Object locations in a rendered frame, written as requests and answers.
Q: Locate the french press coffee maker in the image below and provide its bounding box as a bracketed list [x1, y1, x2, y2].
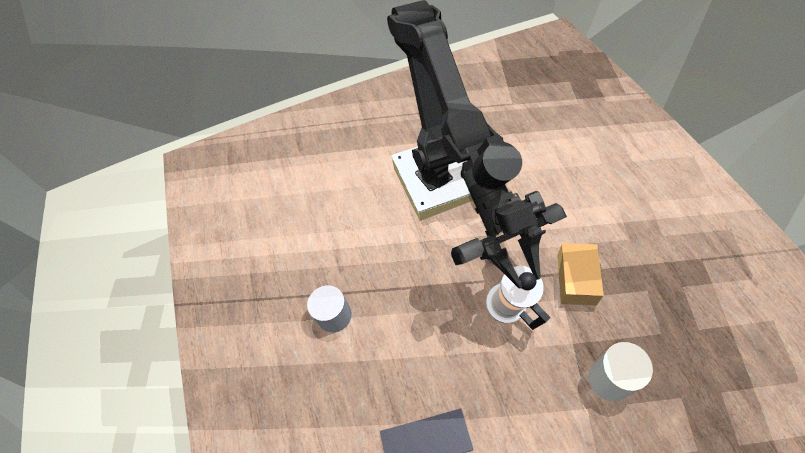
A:
[486, 266, 551, 330]

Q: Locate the grey cylinder with white top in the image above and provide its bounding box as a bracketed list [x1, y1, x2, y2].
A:
[308, 285, 352, 333]

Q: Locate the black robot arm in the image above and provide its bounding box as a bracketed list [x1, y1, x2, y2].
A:
[387, 0, 547, 235]

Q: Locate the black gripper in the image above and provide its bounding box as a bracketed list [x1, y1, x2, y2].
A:
[451, 187, 567, 289]

